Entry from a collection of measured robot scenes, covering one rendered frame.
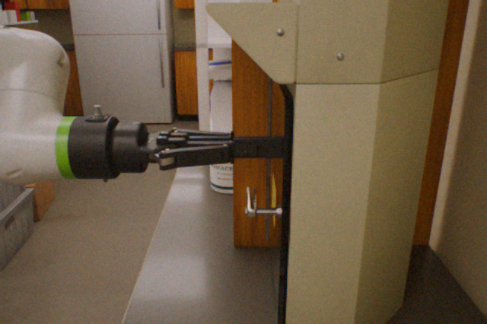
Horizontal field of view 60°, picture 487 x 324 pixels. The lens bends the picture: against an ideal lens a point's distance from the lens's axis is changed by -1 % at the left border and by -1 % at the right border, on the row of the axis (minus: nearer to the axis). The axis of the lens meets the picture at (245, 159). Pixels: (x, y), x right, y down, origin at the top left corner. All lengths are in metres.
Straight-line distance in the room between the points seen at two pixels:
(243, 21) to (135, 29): 5.05
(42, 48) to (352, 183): 0.49
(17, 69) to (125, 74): 5.01
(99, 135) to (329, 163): 0.32
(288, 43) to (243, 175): 0.50
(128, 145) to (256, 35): 0.23
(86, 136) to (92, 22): 5.12
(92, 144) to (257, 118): 0.44
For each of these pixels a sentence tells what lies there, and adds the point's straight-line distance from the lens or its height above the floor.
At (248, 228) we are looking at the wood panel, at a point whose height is 0.99.
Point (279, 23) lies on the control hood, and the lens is 0.56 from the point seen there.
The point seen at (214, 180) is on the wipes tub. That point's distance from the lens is 1.37.
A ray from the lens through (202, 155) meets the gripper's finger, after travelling 0.59.
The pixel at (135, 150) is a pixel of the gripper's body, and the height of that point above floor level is 1.32.
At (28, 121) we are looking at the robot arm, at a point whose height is 1.36.
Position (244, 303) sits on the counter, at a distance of 0.91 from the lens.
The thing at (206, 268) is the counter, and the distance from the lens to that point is 1.01.
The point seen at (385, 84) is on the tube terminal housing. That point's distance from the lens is 0.61.
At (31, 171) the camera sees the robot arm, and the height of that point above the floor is 1.29.
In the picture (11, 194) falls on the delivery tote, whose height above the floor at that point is 0.39.
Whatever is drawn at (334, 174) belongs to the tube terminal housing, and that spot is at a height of 1.28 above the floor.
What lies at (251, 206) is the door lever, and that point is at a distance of 0.68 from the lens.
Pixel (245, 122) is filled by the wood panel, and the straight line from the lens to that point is 0.96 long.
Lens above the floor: 1.51
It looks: 20 degrees down
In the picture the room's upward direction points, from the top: straight up
